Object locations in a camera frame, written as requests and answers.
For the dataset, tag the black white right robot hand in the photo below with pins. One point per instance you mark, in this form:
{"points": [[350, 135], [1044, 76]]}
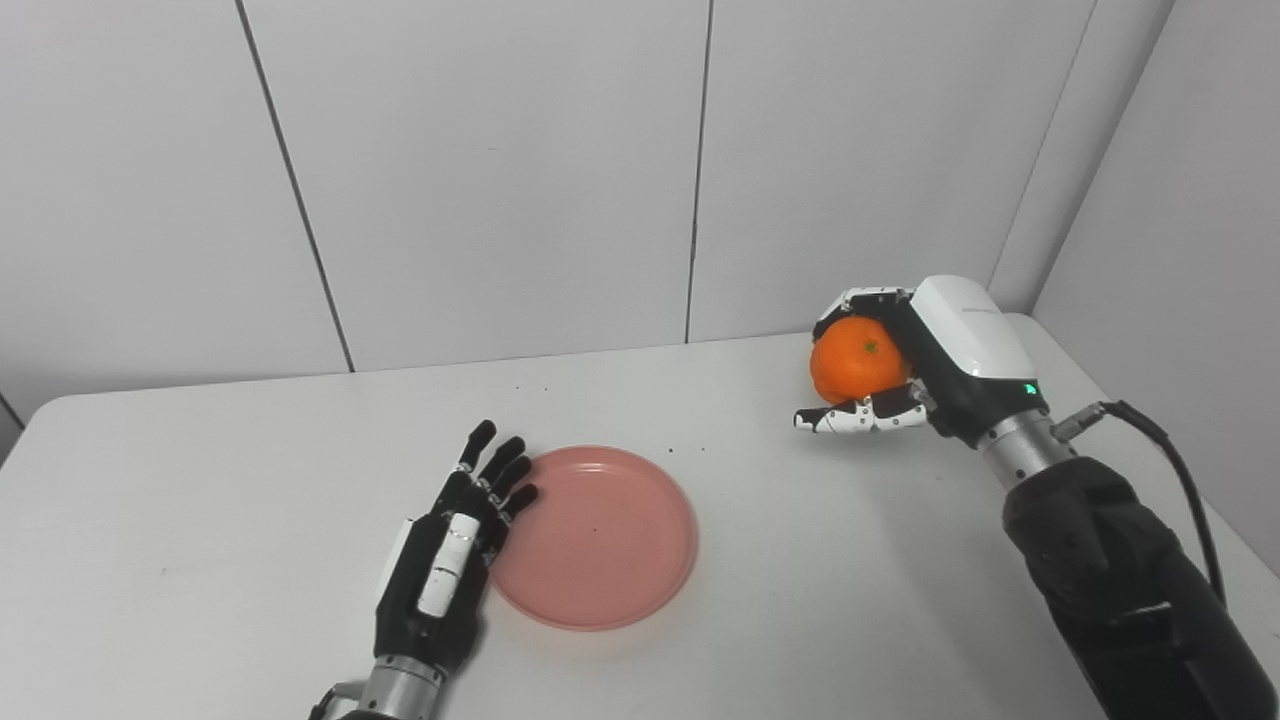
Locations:
{"points": [[970, 350]]}

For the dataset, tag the pink round plate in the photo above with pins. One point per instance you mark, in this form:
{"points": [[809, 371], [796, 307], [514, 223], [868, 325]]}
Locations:
{"points": [[600, 540]]}

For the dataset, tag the orange fruit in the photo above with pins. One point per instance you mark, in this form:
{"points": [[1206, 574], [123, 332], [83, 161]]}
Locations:
{"points": [[855, 362]]}

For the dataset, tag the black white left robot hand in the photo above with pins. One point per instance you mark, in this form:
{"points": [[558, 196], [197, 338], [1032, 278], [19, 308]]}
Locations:
{"points": [[430, 600]]}

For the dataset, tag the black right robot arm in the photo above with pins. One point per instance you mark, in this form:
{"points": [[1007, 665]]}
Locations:
{"points": [[1130, 590]]}

